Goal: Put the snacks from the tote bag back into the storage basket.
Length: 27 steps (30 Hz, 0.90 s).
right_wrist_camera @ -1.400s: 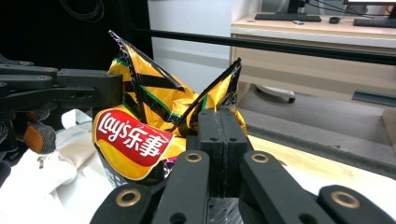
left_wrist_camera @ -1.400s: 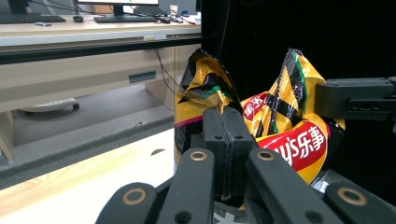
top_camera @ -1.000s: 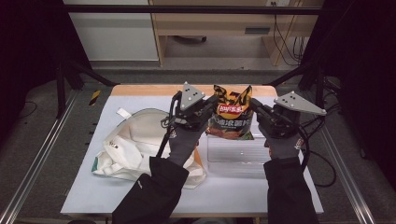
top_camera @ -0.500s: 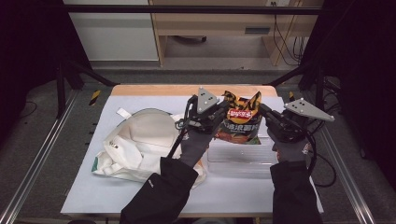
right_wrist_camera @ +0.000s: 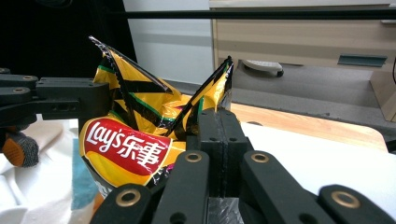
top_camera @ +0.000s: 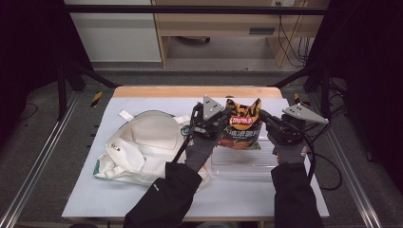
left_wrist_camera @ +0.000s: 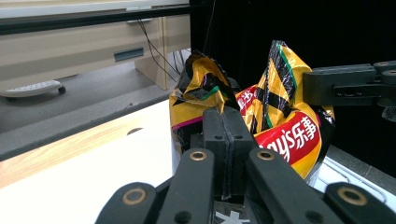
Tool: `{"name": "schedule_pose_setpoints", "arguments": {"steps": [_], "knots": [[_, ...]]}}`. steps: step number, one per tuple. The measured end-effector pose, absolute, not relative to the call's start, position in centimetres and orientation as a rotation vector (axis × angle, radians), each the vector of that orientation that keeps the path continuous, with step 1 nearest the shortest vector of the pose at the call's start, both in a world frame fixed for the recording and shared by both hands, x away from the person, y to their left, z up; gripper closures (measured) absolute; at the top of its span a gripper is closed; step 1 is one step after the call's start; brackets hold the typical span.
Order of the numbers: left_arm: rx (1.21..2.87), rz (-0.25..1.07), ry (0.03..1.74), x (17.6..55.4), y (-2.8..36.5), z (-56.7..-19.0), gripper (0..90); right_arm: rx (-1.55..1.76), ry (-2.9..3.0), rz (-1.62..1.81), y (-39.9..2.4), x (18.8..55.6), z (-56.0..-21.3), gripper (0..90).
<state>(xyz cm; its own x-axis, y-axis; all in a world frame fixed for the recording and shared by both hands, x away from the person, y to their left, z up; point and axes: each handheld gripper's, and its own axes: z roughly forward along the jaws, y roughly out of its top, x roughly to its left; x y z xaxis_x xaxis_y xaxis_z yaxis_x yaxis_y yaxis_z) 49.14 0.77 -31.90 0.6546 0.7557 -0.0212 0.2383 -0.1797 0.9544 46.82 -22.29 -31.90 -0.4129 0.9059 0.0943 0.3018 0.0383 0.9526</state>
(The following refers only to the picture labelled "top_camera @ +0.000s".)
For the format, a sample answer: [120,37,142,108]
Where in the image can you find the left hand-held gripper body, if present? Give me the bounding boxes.
[190,94,229,141]

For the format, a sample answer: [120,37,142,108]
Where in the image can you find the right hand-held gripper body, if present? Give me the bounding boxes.
[268,103,330,147]

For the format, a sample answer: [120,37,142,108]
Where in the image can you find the orange black chip bag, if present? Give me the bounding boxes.
[218,97,264,151]

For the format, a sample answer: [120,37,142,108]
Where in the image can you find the clear plastic bin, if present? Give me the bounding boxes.
[210,126,293,178]

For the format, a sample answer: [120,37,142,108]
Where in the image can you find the white tote bag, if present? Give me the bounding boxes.
[92,109,212,192]

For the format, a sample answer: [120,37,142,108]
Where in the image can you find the person's left hand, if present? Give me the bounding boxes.
[183,132,220,174]

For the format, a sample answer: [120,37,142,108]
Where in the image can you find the person's right hand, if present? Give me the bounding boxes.
[267,134,310,166]

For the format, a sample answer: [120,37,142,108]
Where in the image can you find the yellow black tape marker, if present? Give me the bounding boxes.
[89,90,105,109]
[293,92,312,108]

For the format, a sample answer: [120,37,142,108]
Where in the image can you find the black metal stand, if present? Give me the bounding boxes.
[268,62,333,124]
[56,61,122,122]

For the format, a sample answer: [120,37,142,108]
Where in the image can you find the black curtain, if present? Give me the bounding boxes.
[304,0,403,193]
[0,0,93,150]

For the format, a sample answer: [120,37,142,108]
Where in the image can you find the wooden desk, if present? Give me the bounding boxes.
[151,0,328,68]

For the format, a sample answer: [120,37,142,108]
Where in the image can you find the white cabinet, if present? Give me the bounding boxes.
[64,0,163,63]

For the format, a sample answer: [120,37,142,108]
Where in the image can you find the pale table sheet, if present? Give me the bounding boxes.
[61,96,331,219]

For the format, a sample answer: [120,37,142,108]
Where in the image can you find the black floor cables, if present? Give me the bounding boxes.
[303,104,349,134]

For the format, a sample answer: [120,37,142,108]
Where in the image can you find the left hand-held gripper cable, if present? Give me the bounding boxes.
[171,132,195,164]

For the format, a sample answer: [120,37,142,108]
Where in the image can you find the hand-held gripper cable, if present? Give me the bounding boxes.
[171,132,195,164]
[302,125,344,192]

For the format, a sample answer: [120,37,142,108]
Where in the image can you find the black cables by desk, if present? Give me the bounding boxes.
[276,1,316,68]

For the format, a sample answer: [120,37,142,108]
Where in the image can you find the right hand-held gripper cable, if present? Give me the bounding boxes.
[302,125,344,192]

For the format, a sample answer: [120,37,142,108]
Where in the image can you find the aluminium rail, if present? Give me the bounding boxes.
[308,94,383,228]
[0,91,81,228]

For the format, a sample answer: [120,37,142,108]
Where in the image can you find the black horizontal frame bar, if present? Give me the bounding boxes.
[65,4,329,16]

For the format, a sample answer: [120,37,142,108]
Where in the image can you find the thin black floor cable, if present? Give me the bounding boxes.
[18,102,40,122]

